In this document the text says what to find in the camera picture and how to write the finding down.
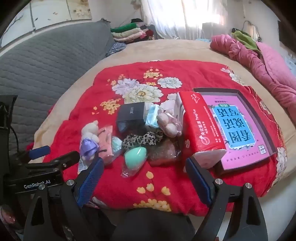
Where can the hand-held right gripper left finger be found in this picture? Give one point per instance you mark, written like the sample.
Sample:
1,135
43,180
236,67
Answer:
91,183

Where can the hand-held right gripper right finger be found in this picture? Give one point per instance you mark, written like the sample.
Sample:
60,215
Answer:
198,183

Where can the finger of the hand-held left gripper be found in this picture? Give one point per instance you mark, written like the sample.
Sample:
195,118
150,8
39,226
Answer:
64,160
39,151

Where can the white floral cloth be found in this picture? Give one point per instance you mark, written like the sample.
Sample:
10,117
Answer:
89,143

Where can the mint tissue pack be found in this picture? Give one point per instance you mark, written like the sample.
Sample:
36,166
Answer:
151,117
116,144

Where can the leopard print scrunchie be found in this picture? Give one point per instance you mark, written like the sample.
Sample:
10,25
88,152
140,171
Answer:
138,140

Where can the dark shallow box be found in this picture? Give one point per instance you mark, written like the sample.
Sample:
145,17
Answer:
231,90

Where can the red floral blanket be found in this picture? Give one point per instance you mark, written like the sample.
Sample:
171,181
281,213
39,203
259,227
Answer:
129,183

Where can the clear bag with pinkish contents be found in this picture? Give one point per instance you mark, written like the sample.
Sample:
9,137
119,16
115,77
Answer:
163,151

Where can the green makeup sponge in wrapper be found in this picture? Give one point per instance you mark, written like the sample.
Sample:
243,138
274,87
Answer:
135,158

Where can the red tissue pack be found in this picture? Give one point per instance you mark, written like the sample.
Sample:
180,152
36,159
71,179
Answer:
201,125

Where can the bag of pink plush balls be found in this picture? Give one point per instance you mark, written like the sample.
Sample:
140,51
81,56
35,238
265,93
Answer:
170,126

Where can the pink book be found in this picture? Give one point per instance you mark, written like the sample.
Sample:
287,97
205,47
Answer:
242,129

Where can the dark navy box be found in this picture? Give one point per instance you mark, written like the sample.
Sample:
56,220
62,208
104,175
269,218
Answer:
130,115

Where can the grey quilted sofa cover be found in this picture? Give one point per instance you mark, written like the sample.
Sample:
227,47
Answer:
46,64

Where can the blue patterned cloth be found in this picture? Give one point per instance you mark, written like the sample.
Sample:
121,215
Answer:
115,49

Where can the pink quilt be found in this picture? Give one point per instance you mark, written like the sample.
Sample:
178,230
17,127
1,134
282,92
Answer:
266,67

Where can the beige bed sheet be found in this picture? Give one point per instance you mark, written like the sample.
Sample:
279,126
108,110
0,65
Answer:
175,51

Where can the stack of folded clothes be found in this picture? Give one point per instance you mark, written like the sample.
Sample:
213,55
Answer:
129,32

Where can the green cloth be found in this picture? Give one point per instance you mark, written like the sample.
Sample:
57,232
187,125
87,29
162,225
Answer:
245,38

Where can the white curtain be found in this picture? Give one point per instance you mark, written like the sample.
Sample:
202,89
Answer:
175,16

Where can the black television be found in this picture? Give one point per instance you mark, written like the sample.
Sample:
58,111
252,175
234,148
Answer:
285,32

